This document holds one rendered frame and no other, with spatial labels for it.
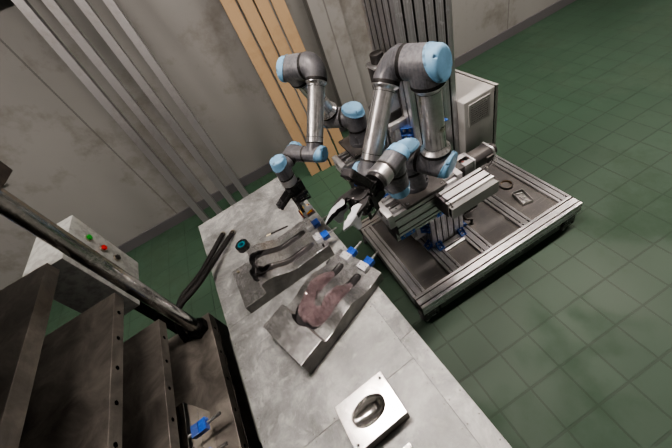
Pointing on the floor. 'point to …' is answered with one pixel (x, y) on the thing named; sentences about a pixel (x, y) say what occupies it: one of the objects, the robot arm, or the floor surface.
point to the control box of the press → (93, 290)
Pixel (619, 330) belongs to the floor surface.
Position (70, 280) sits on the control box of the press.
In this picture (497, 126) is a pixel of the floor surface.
